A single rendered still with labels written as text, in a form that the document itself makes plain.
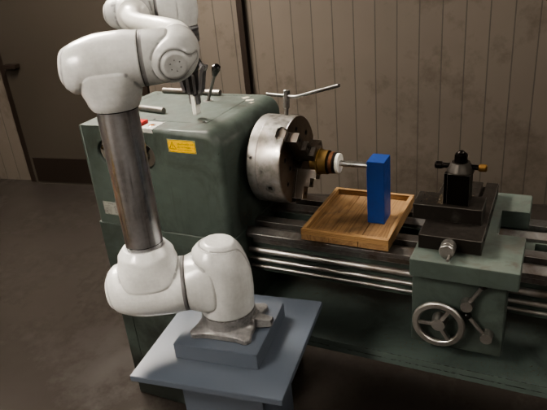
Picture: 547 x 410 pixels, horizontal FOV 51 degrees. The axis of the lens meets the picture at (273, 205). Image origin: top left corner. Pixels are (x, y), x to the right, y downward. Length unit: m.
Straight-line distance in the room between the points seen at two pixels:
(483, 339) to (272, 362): 0.63
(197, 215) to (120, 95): 0.75
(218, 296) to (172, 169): 0.59
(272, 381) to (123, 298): 0.45
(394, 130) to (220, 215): 2.34
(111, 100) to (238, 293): 0.60
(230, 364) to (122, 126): 0.70
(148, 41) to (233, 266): 0.61
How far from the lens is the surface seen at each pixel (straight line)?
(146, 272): 1.55
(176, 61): 1.35
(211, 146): 1.89
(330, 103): 4.14
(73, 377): 3.01
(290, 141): 1.94
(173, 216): 2.10
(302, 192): 2.03
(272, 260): 2.10
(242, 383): 1.60
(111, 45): 1.40
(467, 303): 1.79
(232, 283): 1.57
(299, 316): 1.80
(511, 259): 1.77
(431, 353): 2.00
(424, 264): 1.73
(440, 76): 4.00
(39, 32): 5.00
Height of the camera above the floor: 1.81
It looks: 25 degrees down
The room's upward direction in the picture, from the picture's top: 6 degrees counter-clockwise
